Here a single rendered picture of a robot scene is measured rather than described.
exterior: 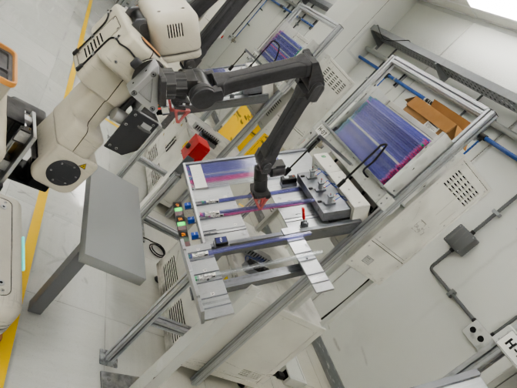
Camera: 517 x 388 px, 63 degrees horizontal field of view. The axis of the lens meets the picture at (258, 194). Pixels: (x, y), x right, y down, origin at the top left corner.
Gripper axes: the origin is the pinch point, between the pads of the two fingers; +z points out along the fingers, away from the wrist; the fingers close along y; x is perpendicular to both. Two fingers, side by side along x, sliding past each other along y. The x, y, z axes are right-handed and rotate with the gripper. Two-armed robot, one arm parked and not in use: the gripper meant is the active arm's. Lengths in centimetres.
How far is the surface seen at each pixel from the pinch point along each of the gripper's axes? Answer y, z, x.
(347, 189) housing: 5.8, 1.5, -44.2
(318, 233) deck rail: -9.5, 11.9, -24.8
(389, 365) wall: 7, 160, -103
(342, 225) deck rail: -9.5, 9.6, -35.9
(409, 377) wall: -8, 154, -109
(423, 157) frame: -12, -22, -67
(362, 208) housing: -7.7, 2.8, -45.4
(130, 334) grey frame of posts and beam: -12, 50, 60
